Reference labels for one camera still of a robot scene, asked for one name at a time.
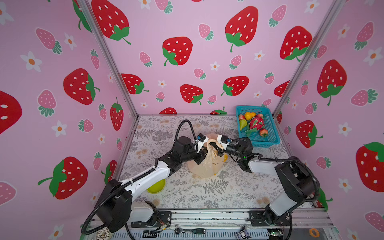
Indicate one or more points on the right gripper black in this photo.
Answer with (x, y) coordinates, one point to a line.
(221, 151)

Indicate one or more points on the teal plastic basket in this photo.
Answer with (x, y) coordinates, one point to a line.
(258, 141)

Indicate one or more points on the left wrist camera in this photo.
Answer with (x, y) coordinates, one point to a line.
(201, 140)

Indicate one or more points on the translucent beige plastic bag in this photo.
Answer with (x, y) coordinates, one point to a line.
(211, 164)

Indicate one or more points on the small black clip gadget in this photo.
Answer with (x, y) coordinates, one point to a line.
(243, 234)

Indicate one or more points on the white sprinkled donut toy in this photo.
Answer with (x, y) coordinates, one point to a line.
(104, 235)

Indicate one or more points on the orange yellow fake mango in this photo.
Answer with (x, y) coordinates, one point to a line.
(249, 115)

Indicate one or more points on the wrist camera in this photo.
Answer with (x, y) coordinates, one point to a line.
(201, 140)
(223, 140)

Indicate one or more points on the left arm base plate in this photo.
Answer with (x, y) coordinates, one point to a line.
(159, 219)

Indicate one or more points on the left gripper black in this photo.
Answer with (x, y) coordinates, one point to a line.
(200, 156)

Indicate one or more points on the pink fake dragon fruit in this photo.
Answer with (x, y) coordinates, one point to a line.
(255, 125)

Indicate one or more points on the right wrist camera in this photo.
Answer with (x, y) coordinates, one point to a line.
(223, 140)

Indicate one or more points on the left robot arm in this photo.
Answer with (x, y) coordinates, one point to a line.
(115, 206)

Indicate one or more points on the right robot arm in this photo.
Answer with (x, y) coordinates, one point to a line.
(299, 183)

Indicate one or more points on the green fake pear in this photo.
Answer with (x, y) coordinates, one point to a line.
(242, 124)

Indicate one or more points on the ratchet screwdriver green handle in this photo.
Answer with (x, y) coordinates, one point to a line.
(196, 231)

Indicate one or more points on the lime green bowl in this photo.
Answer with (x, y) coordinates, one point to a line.
(157, 187)

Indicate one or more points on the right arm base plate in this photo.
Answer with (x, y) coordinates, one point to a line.
(261, 218)

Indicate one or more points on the aluminium frame rail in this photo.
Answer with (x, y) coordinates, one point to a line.
(222, 224)

